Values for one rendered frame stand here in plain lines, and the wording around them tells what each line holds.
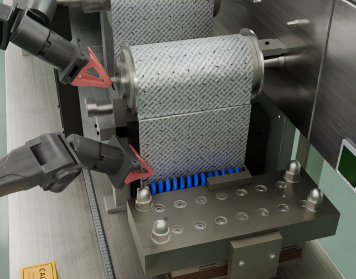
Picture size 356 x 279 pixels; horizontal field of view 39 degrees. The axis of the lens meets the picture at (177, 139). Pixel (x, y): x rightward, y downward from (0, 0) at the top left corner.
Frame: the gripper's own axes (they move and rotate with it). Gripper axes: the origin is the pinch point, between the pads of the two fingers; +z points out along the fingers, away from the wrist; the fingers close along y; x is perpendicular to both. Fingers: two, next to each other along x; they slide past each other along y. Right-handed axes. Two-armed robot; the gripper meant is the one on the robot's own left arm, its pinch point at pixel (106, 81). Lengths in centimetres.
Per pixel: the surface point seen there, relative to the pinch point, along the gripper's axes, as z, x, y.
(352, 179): 34.4, 17.2, 31.9
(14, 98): 1, -40, -62
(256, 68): 21.0, 20.2, 6.4
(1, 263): 41, -122, -83
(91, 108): 0.7, -6.6, 0.2
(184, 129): 16.3, 2.2, 7.9
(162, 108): 9.6, 3.5, 7.7
